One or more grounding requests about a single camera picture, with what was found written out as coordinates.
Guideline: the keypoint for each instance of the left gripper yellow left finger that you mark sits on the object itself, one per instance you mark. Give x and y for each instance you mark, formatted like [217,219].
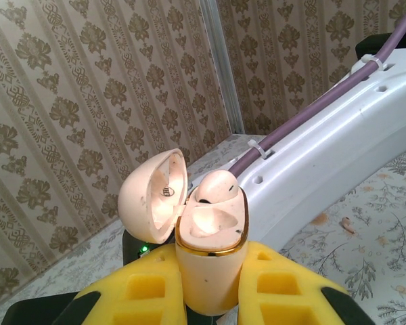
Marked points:
[145,291]

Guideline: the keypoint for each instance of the aluminium frame corner post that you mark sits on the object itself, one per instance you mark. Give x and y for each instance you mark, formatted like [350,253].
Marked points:
[224,67]

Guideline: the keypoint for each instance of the floral patterned table mat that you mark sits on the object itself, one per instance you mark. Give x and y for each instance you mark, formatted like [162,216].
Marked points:
[375,220]

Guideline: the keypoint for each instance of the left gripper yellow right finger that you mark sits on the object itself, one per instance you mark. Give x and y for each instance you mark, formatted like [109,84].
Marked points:
[277,294]

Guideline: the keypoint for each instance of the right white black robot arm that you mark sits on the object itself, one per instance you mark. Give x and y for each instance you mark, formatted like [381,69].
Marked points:
[325,152]

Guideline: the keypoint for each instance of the cream earbud charging case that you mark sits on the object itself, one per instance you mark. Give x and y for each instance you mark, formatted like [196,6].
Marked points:
[209,281]

